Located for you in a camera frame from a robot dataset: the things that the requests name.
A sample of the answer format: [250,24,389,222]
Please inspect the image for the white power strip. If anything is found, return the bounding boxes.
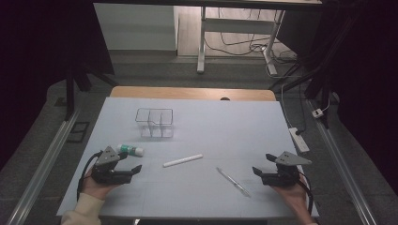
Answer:
[288,127,311,154]

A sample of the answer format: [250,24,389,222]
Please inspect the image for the dark curtain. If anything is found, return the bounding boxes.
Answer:
[278,0,398,195]
[0,0,115,170]

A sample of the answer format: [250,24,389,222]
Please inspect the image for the right hand-held gripper black cable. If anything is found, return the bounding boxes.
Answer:
[298,172,314,217]

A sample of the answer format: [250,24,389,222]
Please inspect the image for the white cabinet panel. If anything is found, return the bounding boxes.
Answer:
[93,3,178,52]

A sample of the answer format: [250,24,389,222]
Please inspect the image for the hand-held gripper black cable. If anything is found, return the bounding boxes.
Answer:
[76,150,104,202]
[298,172,314,217]

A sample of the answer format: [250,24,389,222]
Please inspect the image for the person's right hand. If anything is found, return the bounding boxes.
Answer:
[271,174,309,214]

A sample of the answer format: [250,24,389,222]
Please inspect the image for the person's left hand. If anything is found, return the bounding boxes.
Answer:
[82,168,118,201]

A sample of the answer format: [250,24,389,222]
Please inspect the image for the white pen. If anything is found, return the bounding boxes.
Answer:
[162,153,204,169]

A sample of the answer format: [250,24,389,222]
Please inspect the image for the clear pen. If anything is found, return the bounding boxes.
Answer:
[215,167,252,198]

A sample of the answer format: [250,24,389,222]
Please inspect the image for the white desk frame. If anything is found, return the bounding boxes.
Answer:
[196,6,285,76]

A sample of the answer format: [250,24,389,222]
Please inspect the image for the black floor cables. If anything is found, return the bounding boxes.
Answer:
[205,8,299,64]

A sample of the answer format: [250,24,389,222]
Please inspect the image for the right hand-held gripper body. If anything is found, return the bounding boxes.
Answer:
[261,151,313,188]

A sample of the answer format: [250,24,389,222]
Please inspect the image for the black tripod stand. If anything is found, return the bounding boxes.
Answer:
[268,15,360,129]
[64,62,118,121]

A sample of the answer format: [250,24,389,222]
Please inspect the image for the left hand-held gripper black cable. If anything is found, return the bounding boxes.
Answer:
[76,150,104,202]

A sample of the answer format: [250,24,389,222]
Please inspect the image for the clear plastic organizer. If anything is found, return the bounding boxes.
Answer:
[134,107,175,140]

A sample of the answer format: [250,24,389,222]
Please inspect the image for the aluminium rail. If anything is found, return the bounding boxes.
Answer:
[308,99,378,225]
[6,109,81,225]

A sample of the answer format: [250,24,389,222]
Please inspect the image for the green and white glue stick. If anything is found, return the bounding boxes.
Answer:
[116,143,145,158]

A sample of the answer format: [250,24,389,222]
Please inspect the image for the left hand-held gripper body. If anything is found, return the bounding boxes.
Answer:
[90,145,134,186]

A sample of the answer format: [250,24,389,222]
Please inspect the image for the black floor frame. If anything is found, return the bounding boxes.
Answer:
[66,121,91,143]

